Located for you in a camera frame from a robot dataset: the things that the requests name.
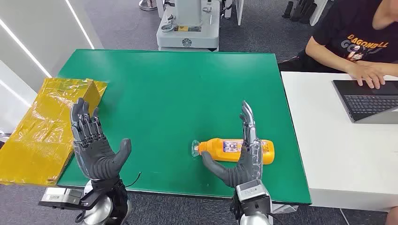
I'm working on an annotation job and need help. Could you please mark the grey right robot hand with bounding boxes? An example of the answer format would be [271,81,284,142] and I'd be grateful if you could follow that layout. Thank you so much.
[201,100,265,188]

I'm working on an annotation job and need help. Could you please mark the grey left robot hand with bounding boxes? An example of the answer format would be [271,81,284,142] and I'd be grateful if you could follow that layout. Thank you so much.
[70,98,132,181]

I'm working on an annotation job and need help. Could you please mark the orange plastic bottle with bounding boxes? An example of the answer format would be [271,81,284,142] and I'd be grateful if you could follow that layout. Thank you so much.
[191,138,275,165]

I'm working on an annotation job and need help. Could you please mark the yellow film-wrapped cardboard box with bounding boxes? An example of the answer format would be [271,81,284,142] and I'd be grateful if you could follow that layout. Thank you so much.
[0,77,108,187]

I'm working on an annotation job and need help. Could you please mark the white table foot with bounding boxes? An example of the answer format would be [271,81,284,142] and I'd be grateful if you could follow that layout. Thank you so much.
[273,204,299,215]

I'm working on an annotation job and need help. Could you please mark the white desk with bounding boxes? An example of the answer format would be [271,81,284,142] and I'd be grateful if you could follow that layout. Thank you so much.
[281,71,398,213]

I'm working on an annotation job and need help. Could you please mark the green table mat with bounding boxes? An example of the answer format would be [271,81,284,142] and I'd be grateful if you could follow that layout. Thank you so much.
[57,49,313,205]

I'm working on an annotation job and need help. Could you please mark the dark grey laptop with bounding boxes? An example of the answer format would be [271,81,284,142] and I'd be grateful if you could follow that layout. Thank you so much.
[331,80,398,125]

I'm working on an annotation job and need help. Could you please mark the person's right hand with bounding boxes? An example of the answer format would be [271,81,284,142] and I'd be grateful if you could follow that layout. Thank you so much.
[346,62,386,90]

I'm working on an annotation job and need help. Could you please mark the white upright panel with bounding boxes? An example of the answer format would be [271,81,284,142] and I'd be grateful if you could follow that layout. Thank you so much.
[235,0,245,26]

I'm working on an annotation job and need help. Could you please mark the chrome round stand base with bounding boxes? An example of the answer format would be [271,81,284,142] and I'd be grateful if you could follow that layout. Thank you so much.
[138,0,158,11]

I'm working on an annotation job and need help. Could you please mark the black chair base legs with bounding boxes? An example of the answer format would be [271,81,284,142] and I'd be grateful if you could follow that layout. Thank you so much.
[282,0,318,25]

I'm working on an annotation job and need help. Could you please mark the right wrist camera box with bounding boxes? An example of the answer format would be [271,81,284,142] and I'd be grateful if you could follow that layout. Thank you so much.
[235,179,272,208]

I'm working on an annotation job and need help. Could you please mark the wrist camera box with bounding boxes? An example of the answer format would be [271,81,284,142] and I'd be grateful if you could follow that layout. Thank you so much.
[235,179,272,208]
[38,187,85,210]

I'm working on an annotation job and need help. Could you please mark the thin black wire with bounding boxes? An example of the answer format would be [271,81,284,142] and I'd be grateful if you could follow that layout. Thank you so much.
[124,172,142,189]

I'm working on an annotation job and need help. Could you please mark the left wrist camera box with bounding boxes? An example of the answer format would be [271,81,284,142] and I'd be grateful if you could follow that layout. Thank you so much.
[38,187,85,210]

